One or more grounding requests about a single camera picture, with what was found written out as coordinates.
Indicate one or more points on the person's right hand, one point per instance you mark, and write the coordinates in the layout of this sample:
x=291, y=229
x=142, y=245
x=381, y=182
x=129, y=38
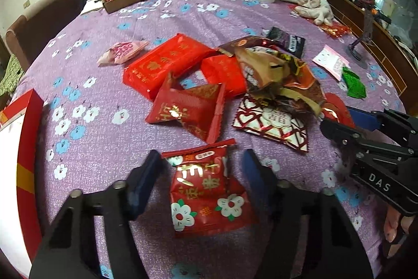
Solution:
x=395, y=226

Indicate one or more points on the red flower print snack packet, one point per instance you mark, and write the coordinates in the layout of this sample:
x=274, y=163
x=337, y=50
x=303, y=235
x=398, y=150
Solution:
x=202, y=187

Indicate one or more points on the pink snack packet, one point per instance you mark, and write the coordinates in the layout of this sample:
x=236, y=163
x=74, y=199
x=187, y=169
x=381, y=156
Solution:
x=122, y=52

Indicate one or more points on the white paper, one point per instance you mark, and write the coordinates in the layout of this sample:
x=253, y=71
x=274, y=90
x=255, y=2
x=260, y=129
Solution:
x=93, y=6

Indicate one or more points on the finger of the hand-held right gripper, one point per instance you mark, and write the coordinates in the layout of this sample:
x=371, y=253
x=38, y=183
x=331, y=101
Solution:
x=359, y=117
x=339, y=135

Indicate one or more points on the red round packet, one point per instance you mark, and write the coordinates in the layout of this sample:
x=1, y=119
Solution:
x=336, y=107

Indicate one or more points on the brown snack packet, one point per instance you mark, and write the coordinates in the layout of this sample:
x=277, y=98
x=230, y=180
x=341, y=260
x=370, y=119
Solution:
x=271, y=73

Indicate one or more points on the red gold crimped snack packet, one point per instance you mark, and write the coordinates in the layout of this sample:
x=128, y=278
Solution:
x=186, y=109

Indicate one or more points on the purple black stand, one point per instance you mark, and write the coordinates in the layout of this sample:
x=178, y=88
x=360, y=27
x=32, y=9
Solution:
x=362, y=43

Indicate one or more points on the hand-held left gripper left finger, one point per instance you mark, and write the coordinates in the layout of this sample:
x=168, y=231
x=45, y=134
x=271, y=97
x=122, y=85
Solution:
x=147, y=182

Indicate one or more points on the black snack pouch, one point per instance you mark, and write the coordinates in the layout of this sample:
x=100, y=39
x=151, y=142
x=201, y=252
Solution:
x=289, y=41

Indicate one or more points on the wooden sideboard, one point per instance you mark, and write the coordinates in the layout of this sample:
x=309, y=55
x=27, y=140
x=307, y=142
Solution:
x=388, y=50

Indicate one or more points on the large red packet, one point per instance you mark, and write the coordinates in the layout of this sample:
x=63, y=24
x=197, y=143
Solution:
x=163, y=61

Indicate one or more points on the red white heart pattern packet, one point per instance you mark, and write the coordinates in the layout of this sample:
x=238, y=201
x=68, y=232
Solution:
x=271, y=123

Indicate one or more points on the green snack packet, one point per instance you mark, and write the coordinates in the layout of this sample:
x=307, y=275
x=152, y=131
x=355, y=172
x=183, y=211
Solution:
x=354, y=84

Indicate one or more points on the white gloves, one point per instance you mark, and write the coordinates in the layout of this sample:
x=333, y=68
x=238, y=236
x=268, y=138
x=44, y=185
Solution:
x=313, y=6

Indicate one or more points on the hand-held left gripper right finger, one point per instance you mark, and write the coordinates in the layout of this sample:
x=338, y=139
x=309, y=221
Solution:
x=258, y=182

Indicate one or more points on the green patterned cushion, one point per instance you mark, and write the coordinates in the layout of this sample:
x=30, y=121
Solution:
x=9, y=76

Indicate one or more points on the brown chair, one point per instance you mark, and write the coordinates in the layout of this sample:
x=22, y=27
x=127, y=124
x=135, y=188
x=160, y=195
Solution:
x=42, y=20

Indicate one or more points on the red gold foil wrapper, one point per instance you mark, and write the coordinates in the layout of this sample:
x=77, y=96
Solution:
x=334, y=30

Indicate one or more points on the pink white flat packet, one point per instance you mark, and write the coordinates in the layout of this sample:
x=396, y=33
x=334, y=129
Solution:
x=331, y=61

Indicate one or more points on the small red packet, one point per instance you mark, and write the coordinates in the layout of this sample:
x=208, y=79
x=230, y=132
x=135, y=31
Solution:
x=222, y=73

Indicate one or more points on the red box with white inside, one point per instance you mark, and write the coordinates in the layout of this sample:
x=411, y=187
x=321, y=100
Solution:
x=27, y=148

